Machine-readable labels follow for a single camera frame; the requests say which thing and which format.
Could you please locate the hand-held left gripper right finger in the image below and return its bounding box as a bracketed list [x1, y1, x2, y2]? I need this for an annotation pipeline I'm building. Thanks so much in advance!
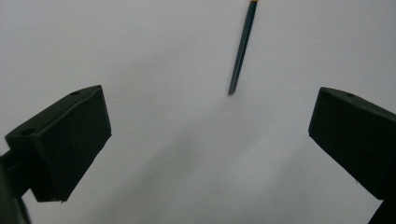
[308, 86, 396, 202]

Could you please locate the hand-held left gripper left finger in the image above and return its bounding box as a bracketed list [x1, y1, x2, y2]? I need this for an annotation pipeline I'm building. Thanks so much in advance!
[4, 84, 113, 203]

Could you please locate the dark blue pen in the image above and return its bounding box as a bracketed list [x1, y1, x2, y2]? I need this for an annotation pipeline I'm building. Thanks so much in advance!
[227, 0, 259, 96]

